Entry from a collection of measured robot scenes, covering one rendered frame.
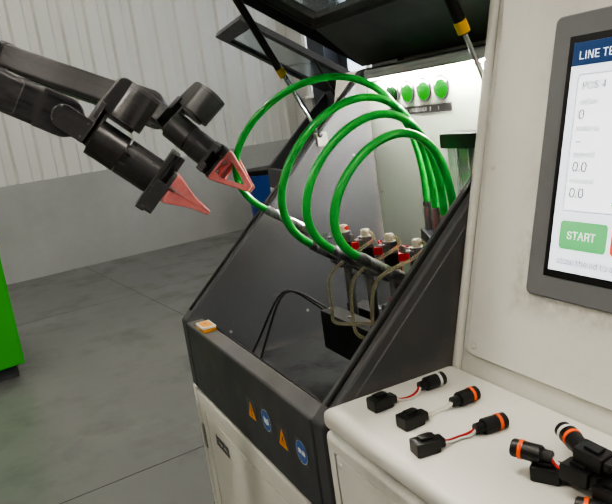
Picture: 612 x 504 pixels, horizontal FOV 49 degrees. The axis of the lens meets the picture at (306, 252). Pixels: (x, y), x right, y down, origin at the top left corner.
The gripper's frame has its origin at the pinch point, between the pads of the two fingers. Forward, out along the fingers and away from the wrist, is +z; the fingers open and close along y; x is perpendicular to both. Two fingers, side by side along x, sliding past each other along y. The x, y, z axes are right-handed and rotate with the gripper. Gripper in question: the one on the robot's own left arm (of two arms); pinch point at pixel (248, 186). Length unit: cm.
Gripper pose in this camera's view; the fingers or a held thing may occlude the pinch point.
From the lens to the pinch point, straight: 132.7
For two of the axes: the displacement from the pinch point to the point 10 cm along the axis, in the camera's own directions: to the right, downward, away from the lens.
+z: 7.7, 6.3, -0.8
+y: 1.1, -0.2, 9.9
